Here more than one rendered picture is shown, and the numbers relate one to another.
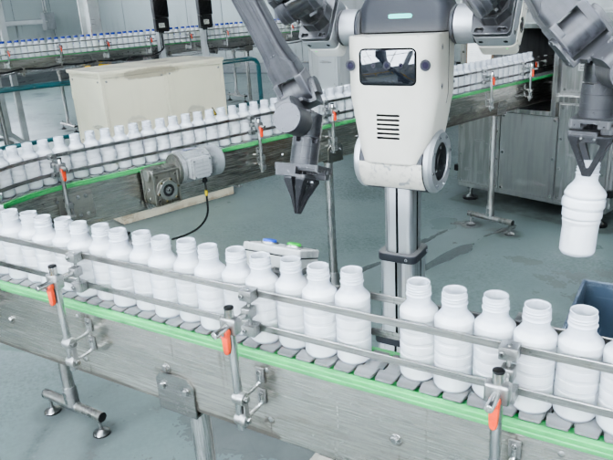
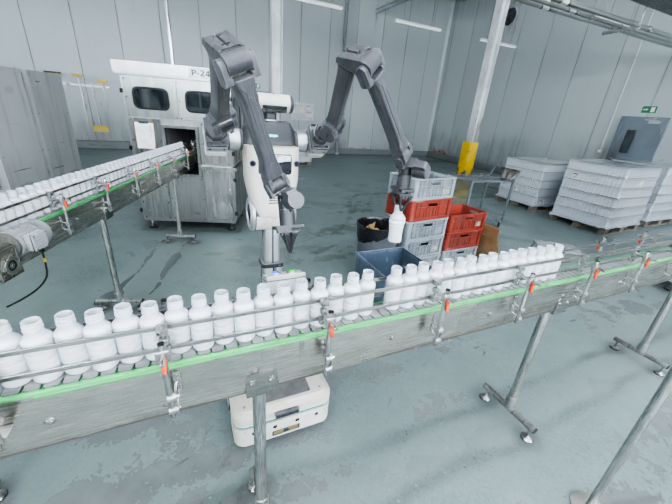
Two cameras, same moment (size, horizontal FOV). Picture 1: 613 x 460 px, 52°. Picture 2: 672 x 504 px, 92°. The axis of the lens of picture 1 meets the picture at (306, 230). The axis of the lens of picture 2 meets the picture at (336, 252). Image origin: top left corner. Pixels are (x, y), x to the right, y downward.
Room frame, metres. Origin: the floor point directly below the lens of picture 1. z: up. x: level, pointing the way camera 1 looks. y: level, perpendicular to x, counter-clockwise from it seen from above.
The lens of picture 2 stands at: (0.53, 0.83, 1.65)
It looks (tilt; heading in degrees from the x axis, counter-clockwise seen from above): 23 degrees down; 302
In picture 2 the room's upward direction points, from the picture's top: 5 degrees clockwise
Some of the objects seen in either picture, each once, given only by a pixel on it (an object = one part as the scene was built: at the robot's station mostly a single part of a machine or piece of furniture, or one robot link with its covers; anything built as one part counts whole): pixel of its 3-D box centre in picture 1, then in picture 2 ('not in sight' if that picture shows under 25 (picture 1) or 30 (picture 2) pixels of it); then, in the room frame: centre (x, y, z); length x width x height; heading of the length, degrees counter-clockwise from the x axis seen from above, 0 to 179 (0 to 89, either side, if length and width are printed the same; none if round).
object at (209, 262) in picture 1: (212, 286); (283, 307); (1.11, 0.19, 1.08); 0.06 x 0.06 x 0.17
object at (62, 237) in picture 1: (68, 253); (128, 332); (1.34, 0.53, 1.08); 0.06 x 0.06 x 0.17
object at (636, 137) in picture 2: not in sight; (626, 160); (-0.93, -10.65, 1.05); 1.00 x 0.10 x 2.10; 148
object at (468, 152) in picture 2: not in sight; (466, 160); (2.91, -10.15, 0.55); 0.40 x 0.40 x 1.10; 58
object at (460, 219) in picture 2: not in sight; (456, 217); (1.38, -3.25, 0.55); 0.61 x 0.41 x 0.22; 61
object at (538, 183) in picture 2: not in sight; (537, 183); (0.79, -7.88, 0.50); 1.23 x 1.05 x 1.00; 56
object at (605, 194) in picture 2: not in sight; (603, 194); (-0.35, -7.07, 0.59); 1.24 x 1.03 x 1.17; 60
